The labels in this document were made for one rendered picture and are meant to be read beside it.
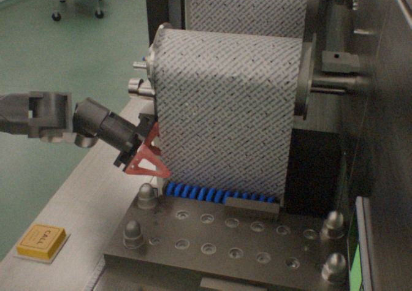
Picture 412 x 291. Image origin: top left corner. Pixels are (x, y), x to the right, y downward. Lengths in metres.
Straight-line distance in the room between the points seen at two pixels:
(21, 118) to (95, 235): 0.31
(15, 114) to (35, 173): 1.99
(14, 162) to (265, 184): 2.28
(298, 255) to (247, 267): 0.09
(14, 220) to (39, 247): 1.55
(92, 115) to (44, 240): 0.29
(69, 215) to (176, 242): 0.35
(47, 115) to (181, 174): 0.26
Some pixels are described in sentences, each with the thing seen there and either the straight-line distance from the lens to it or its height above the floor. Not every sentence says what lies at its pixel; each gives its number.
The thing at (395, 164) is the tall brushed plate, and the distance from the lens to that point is 0.42.
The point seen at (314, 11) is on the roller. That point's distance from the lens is 0.92.
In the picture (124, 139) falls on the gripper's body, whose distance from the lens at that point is 0.80.
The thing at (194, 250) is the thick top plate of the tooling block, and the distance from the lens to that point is 0.73.
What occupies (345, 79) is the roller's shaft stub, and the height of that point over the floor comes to 1.26.
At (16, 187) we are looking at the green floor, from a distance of 2.71.
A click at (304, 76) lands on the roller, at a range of 0.71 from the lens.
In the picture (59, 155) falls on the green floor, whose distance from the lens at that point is 2.88.
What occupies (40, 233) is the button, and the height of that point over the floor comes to 0.92.
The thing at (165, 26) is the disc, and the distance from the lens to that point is 0.79.
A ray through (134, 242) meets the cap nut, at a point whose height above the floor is 1.04.
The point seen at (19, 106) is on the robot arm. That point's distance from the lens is 0.81.
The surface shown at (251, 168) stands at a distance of 0.80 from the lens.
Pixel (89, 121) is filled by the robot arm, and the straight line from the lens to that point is 0.81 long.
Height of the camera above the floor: 1.56
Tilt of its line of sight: 32 degrees down
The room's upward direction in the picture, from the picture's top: straight up
